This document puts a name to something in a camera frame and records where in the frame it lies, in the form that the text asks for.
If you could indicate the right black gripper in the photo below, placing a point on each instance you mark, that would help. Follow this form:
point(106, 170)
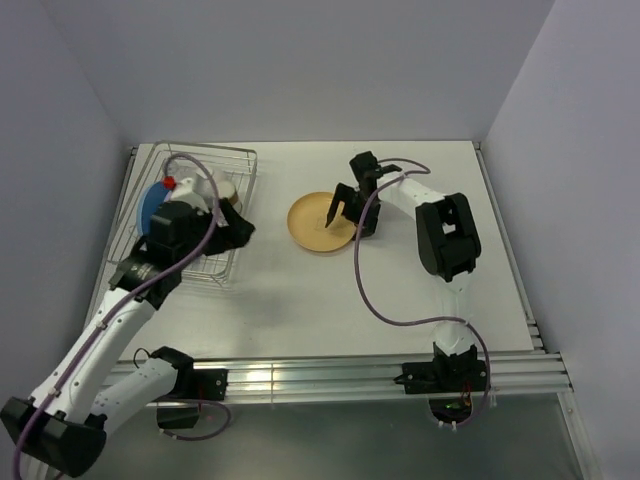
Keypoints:
point(343, 193)

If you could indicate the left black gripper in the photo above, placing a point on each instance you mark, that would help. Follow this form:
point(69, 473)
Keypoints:
point(232, 235)

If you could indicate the steel cup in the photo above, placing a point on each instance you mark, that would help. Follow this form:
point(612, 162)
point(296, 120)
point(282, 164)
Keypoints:
point(227, 190)

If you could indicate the orange plate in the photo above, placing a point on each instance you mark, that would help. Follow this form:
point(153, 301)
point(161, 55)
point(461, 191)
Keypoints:
point(306, 223)

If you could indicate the blue plate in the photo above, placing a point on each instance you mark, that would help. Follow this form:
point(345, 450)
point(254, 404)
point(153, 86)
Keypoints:
point(149, 202)

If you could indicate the white ceramic bowl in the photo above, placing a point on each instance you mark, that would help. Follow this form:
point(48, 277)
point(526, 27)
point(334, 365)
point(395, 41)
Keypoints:
point(202, 185)

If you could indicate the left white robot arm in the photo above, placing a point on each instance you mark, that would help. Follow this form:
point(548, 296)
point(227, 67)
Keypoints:
point(66, 421)

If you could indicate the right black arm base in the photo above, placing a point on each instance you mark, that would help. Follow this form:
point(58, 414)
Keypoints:
point(458, 374)

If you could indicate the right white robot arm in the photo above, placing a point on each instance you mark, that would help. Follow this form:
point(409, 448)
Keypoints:
point(448, 242)

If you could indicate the metal wire dish rack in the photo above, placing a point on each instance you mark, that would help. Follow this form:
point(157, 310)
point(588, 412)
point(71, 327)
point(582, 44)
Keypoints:
point(238, 164)

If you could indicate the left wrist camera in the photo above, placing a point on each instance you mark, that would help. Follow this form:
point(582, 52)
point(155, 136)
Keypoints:
point(183, 192)

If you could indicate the aluminium mounting rail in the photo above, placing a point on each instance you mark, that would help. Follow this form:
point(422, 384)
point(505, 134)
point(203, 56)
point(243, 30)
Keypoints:
point(364, 378)

